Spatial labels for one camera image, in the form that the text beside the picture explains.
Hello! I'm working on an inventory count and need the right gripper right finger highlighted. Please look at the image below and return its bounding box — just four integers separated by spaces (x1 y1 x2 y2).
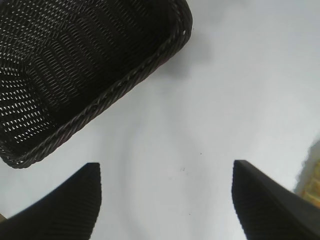
231 159 320 240

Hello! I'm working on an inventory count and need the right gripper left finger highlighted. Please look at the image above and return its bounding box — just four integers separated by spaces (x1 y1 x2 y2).
0 162 103 240

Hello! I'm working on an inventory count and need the dark brown wicker basket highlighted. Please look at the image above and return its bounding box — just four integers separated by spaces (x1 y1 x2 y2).
0 0 194 170

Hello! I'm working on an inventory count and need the long twisted golden bread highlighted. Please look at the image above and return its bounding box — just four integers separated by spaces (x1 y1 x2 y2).
294 136 320 208

